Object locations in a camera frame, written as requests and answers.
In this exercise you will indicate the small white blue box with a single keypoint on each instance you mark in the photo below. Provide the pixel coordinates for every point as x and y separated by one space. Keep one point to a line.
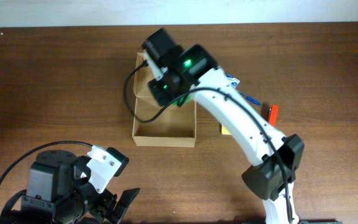
233 81

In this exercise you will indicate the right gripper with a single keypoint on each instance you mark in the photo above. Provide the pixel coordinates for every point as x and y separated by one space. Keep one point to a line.
159 93

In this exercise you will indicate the blue ballpoint pen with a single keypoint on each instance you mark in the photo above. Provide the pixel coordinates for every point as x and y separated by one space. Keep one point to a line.
250 99

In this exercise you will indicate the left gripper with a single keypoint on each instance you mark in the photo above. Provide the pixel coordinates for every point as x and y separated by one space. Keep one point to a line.
111 205

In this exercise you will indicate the yellow spiral notepad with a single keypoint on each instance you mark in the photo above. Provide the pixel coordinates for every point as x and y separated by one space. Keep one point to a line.
224 130

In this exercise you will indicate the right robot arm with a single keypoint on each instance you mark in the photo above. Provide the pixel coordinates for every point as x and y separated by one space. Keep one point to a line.
194 73

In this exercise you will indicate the green tape roll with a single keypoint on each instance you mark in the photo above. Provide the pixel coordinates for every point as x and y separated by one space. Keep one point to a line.
181 101

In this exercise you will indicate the brown cardboard box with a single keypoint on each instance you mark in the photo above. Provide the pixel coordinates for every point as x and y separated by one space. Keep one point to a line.
175 127

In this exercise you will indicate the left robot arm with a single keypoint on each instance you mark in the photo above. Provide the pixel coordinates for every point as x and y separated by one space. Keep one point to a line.
64 188

